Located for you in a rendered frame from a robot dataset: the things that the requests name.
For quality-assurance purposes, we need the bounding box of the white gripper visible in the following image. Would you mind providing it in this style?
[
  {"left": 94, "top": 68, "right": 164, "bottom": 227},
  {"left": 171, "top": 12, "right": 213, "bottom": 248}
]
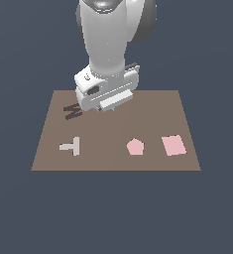
[{"left": 73, "top": 63, "right": 141, "bottom": 112}]

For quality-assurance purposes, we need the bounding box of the brown board mat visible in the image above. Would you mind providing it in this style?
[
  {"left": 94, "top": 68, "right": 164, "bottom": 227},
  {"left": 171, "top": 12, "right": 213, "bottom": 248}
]
[{"left": 31, "top": 89, "right": 202, "bottom": 173}]

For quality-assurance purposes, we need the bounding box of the dark M-shaped block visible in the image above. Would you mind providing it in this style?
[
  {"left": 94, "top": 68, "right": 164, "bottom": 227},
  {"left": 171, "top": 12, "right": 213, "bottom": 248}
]
[{"left": 62, "top": 103, "right": 83, "bottom": 121}]

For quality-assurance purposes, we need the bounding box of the grey T-shaped block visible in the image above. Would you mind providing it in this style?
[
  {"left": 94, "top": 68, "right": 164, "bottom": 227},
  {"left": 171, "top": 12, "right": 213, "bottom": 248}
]
[{"left": 58, "top": 136, "right": 81, "bottom": 157}]

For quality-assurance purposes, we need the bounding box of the pink pentagon block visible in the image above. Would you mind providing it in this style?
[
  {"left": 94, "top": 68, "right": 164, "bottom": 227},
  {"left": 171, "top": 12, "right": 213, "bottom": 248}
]
[{"left": 126, "top": 137, "right": 146, "bottom": 157}]

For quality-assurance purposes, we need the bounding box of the pink square block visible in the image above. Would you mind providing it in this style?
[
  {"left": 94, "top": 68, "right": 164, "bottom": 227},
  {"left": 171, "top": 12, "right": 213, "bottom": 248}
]
[{"left": 161, "top": 134, "right": 187, "bottom": 157}]

